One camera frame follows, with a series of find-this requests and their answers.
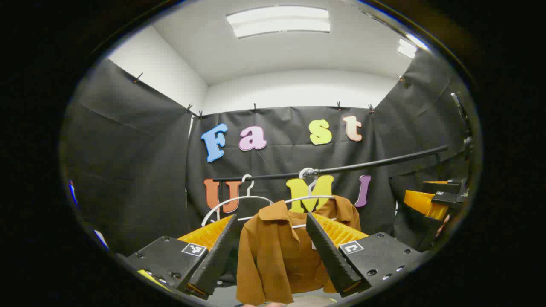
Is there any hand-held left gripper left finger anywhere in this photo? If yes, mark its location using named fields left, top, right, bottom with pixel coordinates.
left=116, top=214, right=238, bottom=300

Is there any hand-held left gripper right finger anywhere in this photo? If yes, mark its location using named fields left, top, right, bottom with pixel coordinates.
left=306, top=212, right=429, bottom=299

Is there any brown jacket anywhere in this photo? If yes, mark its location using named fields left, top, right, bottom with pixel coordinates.
left=236, top=195, right=362, bottom=307

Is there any white clothes hanger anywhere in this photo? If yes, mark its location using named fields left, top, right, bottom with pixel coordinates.
left=201, top=174, right=274, bottom=227
left=282, top=168, right=337, bottom=229

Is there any black clothes rack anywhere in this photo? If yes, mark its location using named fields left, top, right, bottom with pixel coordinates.
left=212, top=145, right=449, bottom=214

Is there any small ceiling light panel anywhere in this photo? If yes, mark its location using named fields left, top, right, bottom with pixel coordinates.
left=398, top=38, right=418, bottom=59

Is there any black backdrop cloth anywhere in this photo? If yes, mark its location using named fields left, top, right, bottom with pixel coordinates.
left=60, top=47, right=472, bottom=257

